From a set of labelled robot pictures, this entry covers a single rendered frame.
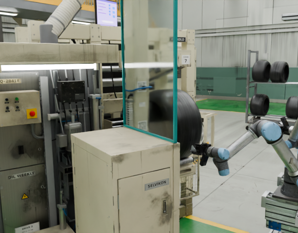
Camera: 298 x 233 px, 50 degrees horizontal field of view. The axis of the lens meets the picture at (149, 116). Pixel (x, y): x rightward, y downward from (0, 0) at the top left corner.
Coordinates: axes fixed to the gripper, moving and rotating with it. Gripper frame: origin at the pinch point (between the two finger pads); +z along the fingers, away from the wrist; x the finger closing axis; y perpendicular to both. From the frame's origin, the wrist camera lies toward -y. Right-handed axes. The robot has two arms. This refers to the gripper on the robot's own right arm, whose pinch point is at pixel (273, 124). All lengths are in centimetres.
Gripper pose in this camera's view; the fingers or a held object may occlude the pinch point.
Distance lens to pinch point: 337.6
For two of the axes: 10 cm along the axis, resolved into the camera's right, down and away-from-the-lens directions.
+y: 1.3, 9.6, 2.4
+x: 8.6, -2.3, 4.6
